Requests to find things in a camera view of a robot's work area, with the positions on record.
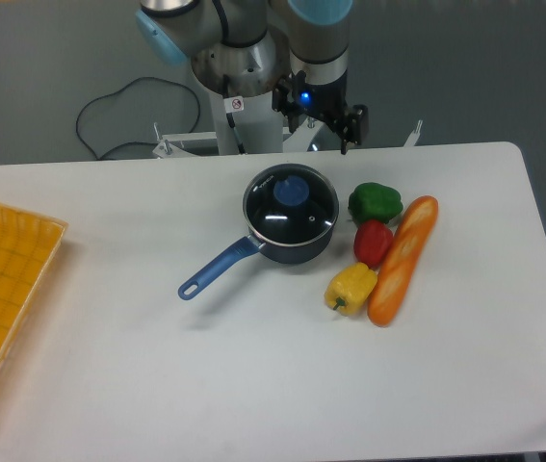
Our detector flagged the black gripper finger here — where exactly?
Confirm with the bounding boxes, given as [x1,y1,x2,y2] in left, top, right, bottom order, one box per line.
[272,77,303,133]
[332,104,369,155]

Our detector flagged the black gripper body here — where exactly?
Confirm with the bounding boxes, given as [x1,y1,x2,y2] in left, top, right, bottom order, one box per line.
[287,71,348,126]

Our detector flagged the glass lid with blue knob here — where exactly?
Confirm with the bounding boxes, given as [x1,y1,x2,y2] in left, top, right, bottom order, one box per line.
[243,164,339,246]

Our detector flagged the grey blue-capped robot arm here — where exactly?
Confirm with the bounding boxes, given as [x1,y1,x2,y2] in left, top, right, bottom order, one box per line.
[136,1,369,155]

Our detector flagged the green bell pepper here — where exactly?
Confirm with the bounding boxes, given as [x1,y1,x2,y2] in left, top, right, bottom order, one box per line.
[348,182,403,224]

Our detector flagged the red bell pepper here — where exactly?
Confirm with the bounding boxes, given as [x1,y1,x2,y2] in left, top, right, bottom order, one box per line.
[353,219,394,268]

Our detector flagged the orange baguette bread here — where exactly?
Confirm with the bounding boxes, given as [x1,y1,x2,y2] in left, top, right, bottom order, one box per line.
[367,195,439,326]

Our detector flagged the dark blue saucepan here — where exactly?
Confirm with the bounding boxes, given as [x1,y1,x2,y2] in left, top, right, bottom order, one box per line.
[177,163,339,300]

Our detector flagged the yellow bell pepper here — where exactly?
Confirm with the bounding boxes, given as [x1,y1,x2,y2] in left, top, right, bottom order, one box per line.
[324,262,377,317]

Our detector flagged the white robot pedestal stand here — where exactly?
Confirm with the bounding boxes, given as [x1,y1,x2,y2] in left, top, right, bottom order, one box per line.
[150,33,424,160]

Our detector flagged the black floor cable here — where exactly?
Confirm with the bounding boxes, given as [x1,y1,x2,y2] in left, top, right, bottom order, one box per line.
[75,76,202,161]

